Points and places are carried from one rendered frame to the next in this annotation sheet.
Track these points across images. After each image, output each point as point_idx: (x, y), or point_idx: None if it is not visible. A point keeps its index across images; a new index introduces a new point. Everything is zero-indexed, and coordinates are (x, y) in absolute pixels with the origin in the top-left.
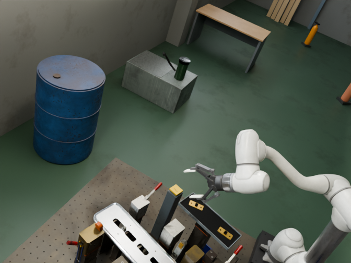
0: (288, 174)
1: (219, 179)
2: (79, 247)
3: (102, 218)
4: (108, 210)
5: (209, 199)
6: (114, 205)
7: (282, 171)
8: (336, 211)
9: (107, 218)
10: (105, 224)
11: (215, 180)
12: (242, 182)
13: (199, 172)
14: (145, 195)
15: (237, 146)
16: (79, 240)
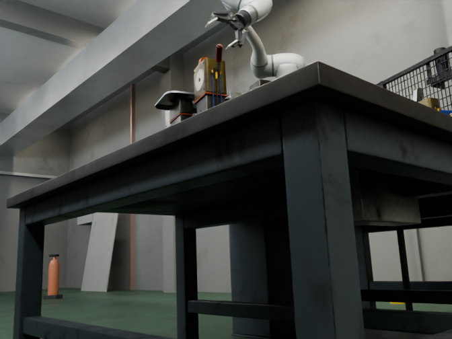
0: (253, 31)
1: (241, 11)
2: (213, 85)
3: (177, 93)
4: (165, 99)
5: (244, 38)
6: (160, 103)
7: (249, 28)
8: (283, 64)
9: (181, 96)
10: (189, 94)
11: (239, 13)
12: (259, 1)
13: (221, 17)
14: None
15: None
16: (210, 70)
